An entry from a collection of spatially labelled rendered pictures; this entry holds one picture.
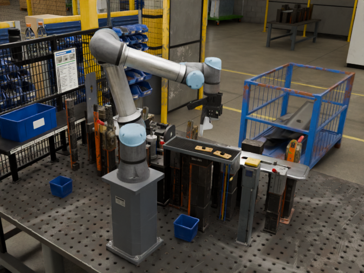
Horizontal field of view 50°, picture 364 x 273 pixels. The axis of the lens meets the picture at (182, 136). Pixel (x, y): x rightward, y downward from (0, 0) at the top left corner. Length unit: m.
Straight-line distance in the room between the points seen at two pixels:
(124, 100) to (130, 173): 0.33
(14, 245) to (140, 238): 1.64
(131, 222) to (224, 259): 0.49
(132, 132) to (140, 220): 0.41
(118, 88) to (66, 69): 1.17
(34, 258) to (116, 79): 1.80
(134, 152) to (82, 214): 0.71
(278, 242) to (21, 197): 1.49
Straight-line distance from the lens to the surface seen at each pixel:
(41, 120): 2.50
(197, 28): 5.66
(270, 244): 2.11
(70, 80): 2.93
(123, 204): 1.79
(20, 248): 3.30
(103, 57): 1.60
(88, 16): 3.11
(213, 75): 1.76
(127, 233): 1.87
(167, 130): 2.09
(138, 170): 1.73
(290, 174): 2.14
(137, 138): 1.67
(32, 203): 2.45
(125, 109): 1.78
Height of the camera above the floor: 1.97
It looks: 23 degrees down
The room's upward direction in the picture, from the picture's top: 2 degrees clockwise
